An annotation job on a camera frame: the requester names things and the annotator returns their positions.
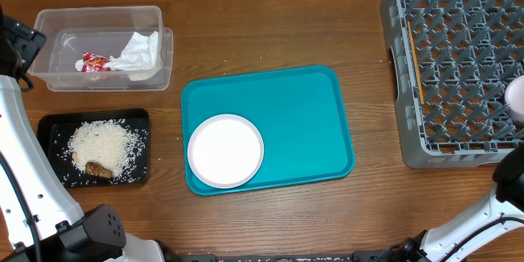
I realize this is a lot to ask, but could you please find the red snack wrapper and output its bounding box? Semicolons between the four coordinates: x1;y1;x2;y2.
81;52;111;72

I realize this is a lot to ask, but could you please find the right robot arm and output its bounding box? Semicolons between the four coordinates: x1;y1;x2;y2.
380;147;523;261

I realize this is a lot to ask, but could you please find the white round plate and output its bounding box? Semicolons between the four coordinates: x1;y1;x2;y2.
187;114;264;189

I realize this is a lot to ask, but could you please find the clear plastic bin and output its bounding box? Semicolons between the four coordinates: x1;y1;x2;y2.
28;6;174;92

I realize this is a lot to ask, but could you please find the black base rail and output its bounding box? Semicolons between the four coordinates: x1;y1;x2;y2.
164;250;387;262

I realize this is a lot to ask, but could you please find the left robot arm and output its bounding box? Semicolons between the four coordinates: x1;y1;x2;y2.
1;16;171;262

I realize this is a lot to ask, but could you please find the black plastic tray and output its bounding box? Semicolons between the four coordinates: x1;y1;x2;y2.
37;108;151;188

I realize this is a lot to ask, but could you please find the wooden chopstick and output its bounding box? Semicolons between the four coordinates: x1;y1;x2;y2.
407;20;425;106

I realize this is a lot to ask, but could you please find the teal serving tray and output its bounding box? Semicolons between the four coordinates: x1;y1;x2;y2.
180;65;355;192

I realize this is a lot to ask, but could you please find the white rice pile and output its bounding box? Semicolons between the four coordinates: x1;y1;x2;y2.
68;121;138;178

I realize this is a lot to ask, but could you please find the grey dishwasher rack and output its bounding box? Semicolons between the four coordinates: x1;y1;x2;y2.
380;0;523;169

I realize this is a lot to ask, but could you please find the brown food piece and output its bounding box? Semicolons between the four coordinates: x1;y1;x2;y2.
85;161;113;179

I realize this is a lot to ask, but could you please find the small white napkin piece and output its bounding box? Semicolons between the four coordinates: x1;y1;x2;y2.
75;60;84;72

